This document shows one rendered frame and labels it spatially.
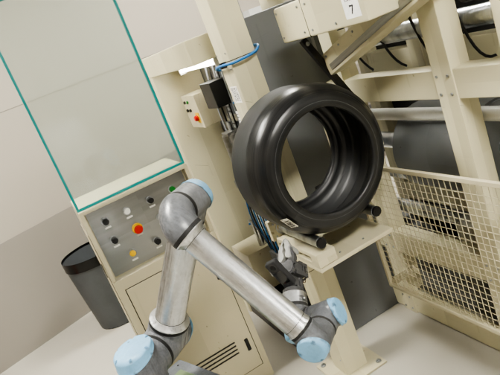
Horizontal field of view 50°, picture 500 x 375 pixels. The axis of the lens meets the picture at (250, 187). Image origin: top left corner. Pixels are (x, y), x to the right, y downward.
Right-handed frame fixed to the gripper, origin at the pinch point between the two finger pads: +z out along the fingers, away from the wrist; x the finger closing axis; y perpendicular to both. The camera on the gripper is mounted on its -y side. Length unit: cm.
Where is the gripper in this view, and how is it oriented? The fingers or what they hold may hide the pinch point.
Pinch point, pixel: (283, 241)
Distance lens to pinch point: 195.5
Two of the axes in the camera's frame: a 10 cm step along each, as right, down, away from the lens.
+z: -0.5, -8.1, 5.9
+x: 6.7, -4.6, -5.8
